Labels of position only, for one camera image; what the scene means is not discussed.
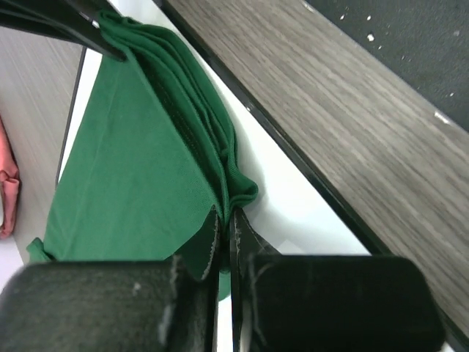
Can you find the white dry-erase board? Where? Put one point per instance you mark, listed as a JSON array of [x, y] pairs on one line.
[[288, 212]]

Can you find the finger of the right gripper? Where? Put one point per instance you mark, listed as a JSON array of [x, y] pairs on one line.
[[72, 21]]

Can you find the green t-shirt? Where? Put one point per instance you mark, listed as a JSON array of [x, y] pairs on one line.
[[156, 151]]

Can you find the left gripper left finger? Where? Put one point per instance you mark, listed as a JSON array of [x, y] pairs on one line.
[[116, 306]]

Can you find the folded pink t-shirt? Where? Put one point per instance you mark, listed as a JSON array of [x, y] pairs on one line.
[[10, 186]]

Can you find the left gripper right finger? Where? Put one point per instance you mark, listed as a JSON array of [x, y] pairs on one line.
[[299, 302]]

